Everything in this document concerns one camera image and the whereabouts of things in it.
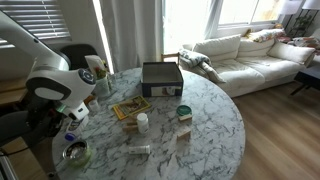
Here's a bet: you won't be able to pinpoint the white bottle with blue lid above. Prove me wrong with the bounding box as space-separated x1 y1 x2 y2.
64 114 90 143

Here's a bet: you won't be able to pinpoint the round green lid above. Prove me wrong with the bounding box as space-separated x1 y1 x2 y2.
176 104 193 117

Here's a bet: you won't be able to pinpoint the small white pill bottle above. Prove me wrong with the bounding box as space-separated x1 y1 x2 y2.
136 112 150 135

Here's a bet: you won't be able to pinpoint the dark blue cardboard box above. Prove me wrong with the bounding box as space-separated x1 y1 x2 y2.
141 61 184 98

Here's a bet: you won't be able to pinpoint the yellow dog picture book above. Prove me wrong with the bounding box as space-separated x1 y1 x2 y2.
111 95 152 121

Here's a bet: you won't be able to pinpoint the wooden chair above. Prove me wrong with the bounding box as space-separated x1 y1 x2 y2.
161 52 181 66

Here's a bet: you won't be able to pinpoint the grey white blanket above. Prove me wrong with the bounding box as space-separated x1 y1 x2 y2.
178 49 227 84

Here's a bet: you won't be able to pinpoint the white cream tube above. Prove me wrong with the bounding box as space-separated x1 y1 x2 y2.
128 144 152 155

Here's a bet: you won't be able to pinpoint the white curtain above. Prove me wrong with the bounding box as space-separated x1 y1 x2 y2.
99 0 164 73

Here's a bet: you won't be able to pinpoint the black office chair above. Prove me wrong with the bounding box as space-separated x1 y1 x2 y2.
59 43 99 71

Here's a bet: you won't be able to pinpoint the cream white sofa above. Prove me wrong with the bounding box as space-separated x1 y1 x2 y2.
181 28 316 98

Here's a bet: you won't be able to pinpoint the floral patterned pillow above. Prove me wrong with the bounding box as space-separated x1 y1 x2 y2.
248 28 286 43
288 35 320 51

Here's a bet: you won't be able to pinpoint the white window blinds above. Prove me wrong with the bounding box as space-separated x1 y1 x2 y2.
0 0 72 48

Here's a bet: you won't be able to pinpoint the dark grey seat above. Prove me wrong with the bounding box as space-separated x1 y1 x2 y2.
0 109 58 148

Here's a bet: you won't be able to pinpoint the black coffee table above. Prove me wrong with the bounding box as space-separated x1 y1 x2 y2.
289 64 320 98

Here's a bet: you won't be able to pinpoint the wooden desk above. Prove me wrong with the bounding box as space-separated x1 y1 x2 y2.
0 78 28 108

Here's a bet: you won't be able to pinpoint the black plant stand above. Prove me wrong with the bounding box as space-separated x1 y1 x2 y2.
288 9 314 38

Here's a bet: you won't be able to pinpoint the white lamp shade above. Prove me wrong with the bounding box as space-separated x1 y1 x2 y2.
278 0 303 16

